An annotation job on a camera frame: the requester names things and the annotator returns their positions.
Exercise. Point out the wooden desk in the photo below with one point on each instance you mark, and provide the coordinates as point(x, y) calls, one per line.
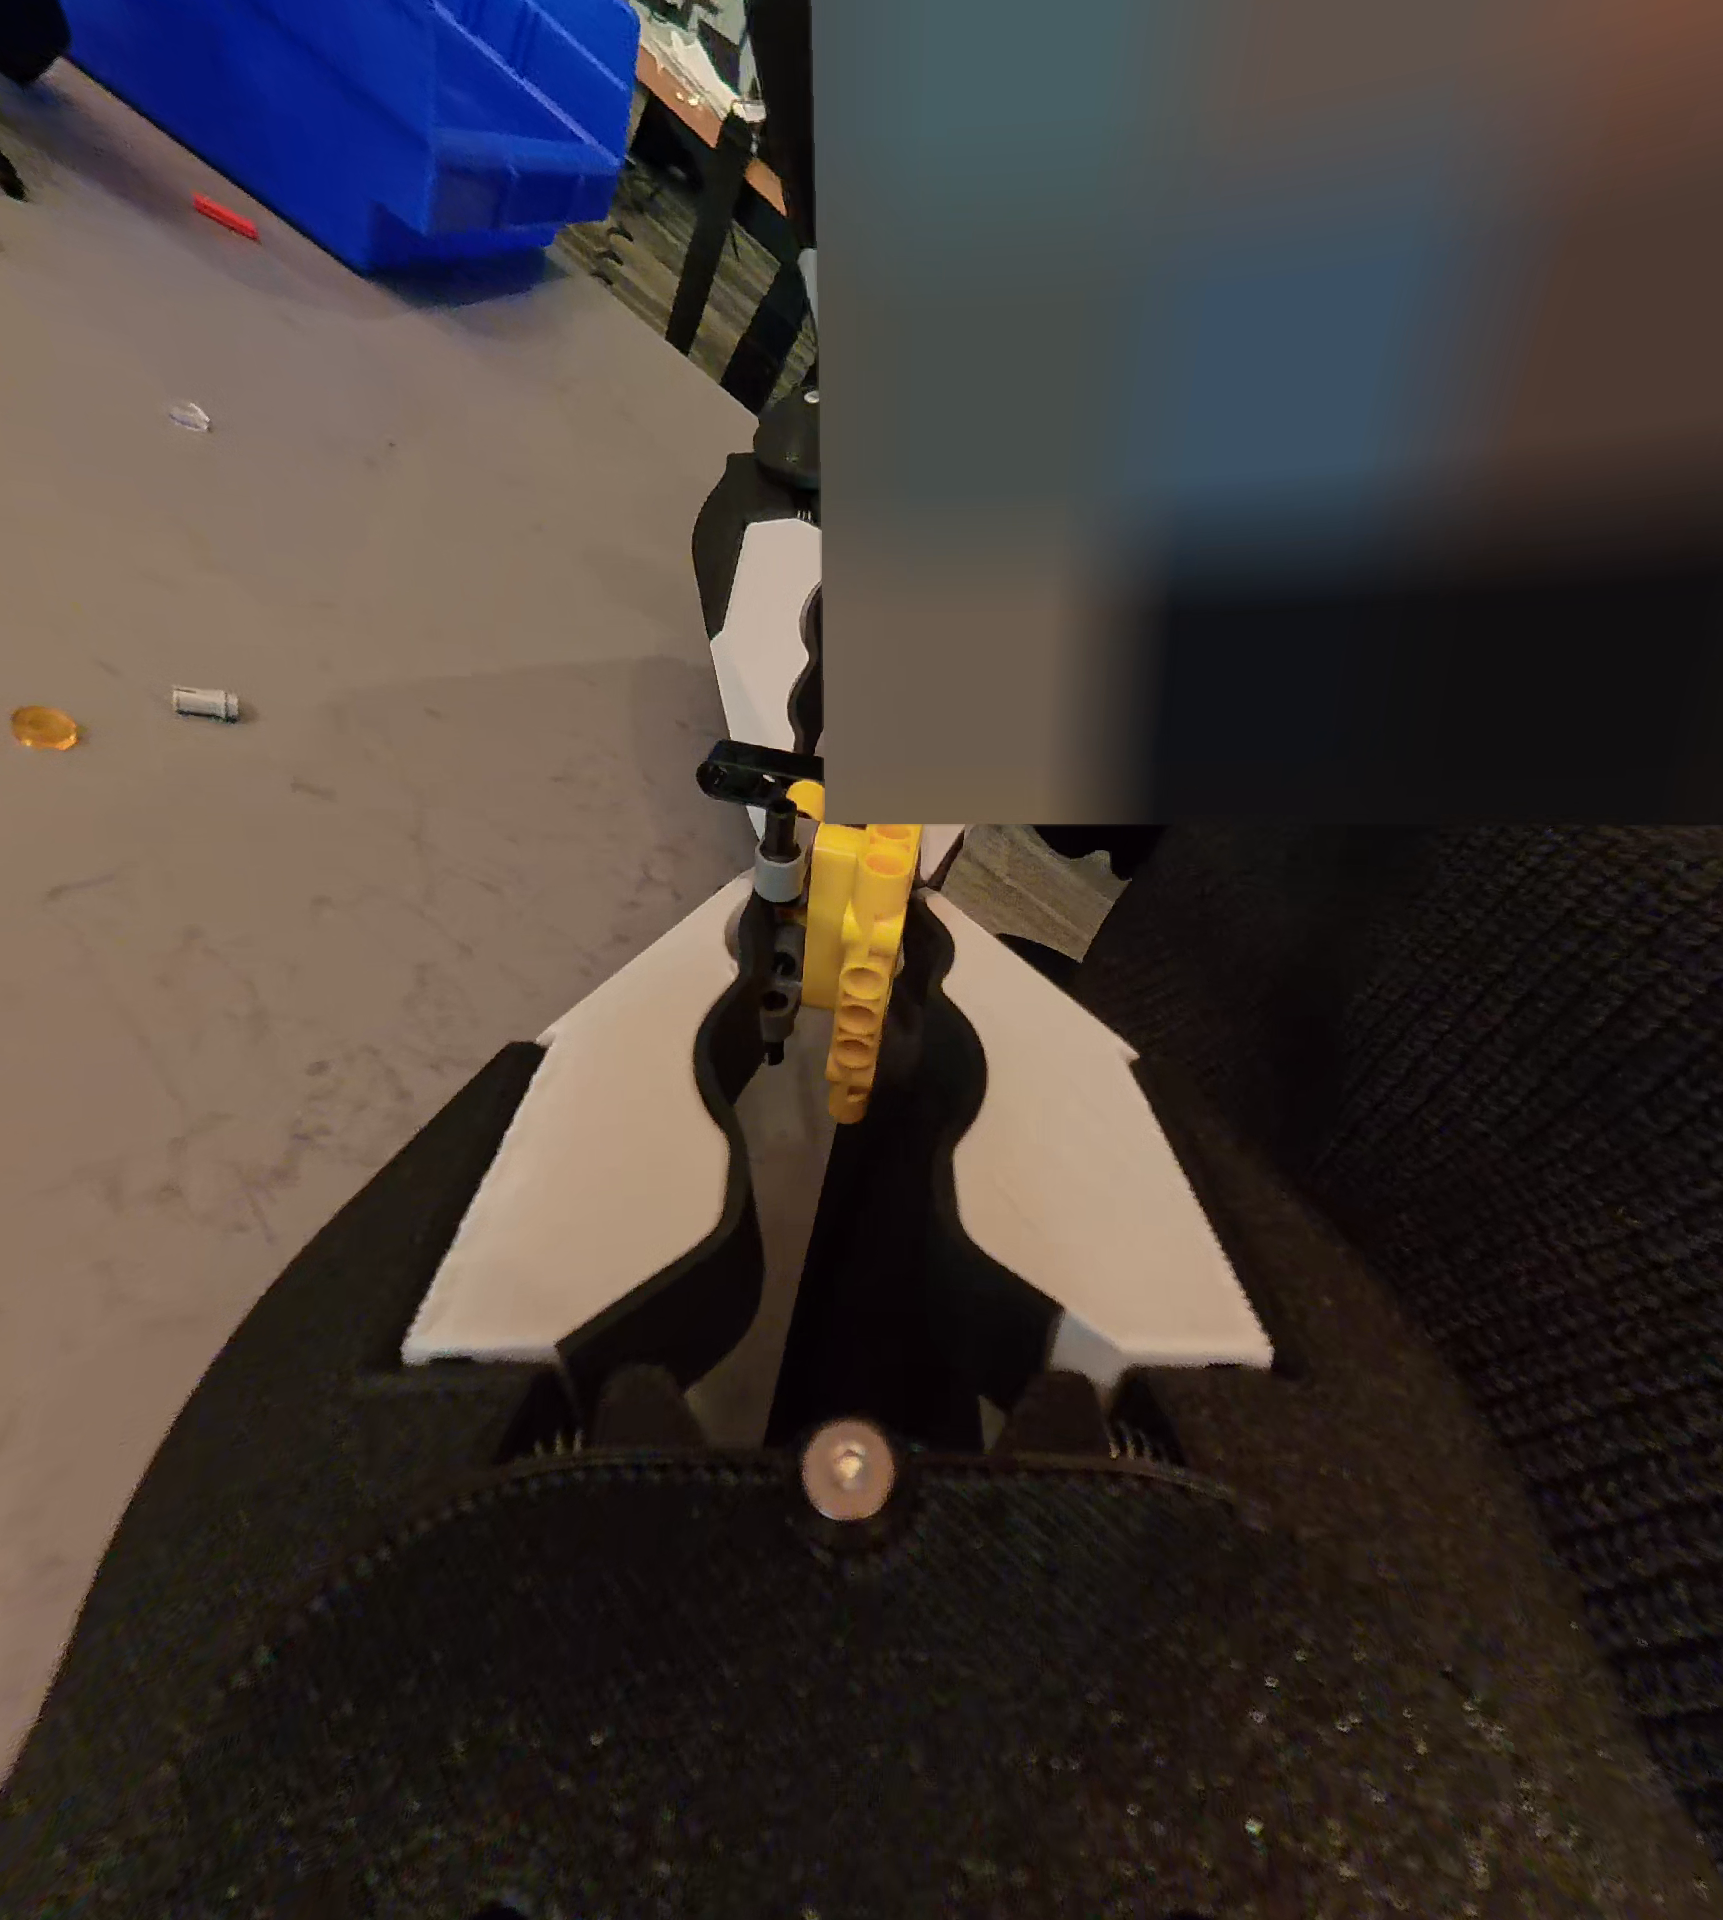
point(698, 105)

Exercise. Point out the yellow toy brick assembly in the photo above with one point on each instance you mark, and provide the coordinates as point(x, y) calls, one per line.
point(855, 960)

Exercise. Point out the orange round toy stud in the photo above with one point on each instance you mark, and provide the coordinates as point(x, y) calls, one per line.
point(43, 730)

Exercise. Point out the blue plastic bin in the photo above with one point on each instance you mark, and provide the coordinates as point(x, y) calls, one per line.
point(382, 120)

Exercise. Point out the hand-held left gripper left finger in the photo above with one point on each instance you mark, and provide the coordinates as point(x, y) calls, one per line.
point(592, 1187)

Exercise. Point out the black toy piece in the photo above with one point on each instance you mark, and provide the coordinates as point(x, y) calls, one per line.
point(3, 168)

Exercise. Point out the black desk leg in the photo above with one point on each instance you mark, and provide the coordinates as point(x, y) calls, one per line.
point(741, 194)

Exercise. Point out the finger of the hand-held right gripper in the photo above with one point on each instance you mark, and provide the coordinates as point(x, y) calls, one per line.
point(765, 631)

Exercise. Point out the red toy pin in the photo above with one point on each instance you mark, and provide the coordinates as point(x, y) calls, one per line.
point(225, 215)

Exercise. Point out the grey toy pin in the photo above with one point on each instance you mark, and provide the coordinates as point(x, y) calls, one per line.
point(206, 699)

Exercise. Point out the clear small toy piece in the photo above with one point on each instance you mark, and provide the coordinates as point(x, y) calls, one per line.
point(190, 414)

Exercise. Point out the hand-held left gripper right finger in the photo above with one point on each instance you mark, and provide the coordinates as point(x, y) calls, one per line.
point(1101, 1198)

